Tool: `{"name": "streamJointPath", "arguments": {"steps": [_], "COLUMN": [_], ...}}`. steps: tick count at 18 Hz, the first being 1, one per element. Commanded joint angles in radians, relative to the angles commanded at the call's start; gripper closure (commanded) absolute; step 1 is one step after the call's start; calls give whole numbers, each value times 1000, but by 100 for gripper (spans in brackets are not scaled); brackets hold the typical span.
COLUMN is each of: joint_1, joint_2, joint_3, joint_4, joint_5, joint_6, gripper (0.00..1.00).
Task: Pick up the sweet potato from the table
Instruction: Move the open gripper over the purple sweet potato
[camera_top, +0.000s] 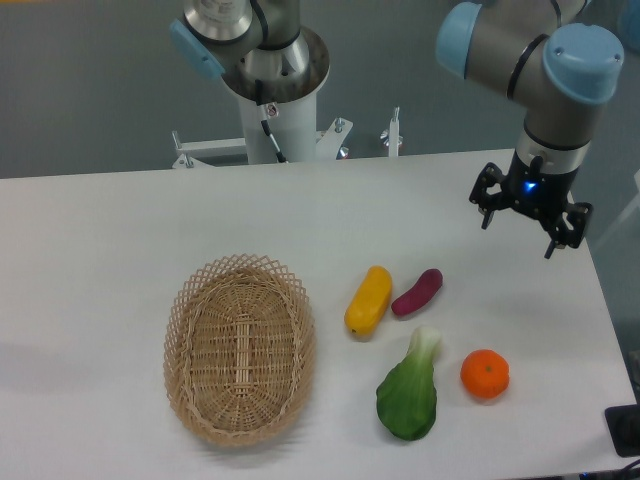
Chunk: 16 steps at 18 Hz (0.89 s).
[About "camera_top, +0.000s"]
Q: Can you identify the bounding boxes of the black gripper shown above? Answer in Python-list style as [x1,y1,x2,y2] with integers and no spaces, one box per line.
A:
[469,152,593,259]

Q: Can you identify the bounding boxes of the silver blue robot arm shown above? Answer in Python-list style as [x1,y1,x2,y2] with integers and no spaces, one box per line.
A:
[169,1,624,250]

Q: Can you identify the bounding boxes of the purple sweet potato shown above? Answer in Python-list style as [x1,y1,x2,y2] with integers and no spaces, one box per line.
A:
[391,268,444,317]

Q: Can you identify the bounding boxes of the orange tangerine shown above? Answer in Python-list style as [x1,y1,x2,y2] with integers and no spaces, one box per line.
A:
[460,349,510,400]

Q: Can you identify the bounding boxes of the yellow mango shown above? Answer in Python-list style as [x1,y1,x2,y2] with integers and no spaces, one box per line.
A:
[344,265,392,337]

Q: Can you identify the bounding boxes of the green bok choy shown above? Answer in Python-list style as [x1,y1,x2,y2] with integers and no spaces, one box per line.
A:
[376,326,442,441]

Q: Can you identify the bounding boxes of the black device at table edge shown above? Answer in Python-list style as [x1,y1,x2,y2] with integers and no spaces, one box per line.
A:
[604,404,639,458]

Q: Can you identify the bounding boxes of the woven wicker basket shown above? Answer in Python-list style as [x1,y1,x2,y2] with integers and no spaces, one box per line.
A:
[163,254,316,447]

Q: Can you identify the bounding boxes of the white clamp post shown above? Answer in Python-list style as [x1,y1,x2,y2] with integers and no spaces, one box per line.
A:
[379,106,403,158]

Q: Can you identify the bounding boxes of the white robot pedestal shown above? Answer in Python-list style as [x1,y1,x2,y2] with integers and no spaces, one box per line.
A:
[219,27,331,165]

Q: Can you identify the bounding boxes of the black cable on pedestal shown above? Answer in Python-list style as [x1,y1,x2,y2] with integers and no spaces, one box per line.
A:
[254,78,290,165]

